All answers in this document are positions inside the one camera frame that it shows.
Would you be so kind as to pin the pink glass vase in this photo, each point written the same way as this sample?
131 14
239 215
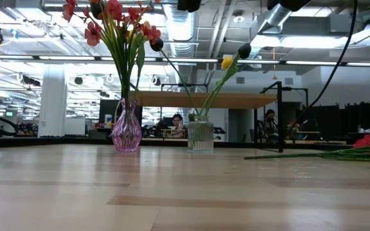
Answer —
127 131

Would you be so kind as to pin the orange artificial flower bunch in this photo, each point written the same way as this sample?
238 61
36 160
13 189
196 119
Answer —
120 48

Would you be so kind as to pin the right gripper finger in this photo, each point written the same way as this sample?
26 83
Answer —
188 4

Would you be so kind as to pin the clear ribbed glass vase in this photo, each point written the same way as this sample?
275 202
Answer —
201 136

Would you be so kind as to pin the person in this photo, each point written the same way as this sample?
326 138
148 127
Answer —
270 122
177 120

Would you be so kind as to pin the small wooden shelf stand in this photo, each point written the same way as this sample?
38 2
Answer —
230 100

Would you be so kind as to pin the silver ventilation duct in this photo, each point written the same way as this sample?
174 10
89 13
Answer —
275 18
181 25

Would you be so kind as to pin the suspended linear light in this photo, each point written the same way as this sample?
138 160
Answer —
66 58

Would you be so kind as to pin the black cabinets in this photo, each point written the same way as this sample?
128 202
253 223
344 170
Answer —
365 118

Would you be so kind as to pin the white bottle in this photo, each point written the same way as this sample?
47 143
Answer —
108 119

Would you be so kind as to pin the black monitor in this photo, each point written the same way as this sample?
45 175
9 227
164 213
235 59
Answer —
106 109

